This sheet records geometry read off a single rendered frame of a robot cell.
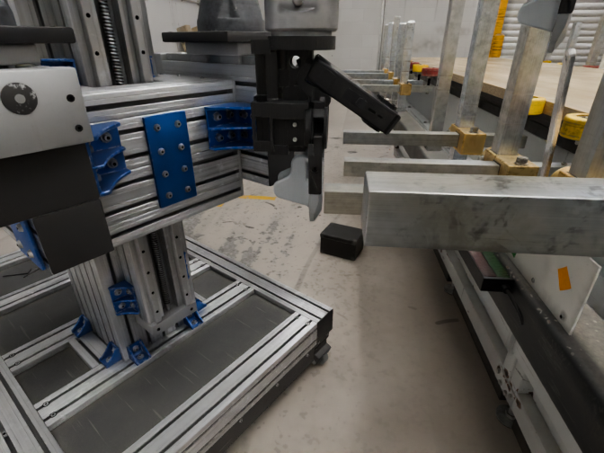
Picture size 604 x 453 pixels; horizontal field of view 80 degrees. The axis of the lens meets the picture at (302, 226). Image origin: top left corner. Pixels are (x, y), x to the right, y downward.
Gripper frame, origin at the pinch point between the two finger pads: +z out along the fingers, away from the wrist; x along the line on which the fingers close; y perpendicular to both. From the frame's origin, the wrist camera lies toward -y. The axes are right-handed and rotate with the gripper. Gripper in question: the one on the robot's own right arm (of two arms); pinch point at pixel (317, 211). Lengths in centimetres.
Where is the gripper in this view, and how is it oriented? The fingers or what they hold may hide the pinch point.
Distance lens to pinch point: 46.8
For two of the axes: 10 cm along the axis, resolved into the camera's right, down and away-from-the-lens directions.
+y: -10.0, -0.4, 0.8
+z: 0.0, 8.9, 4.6
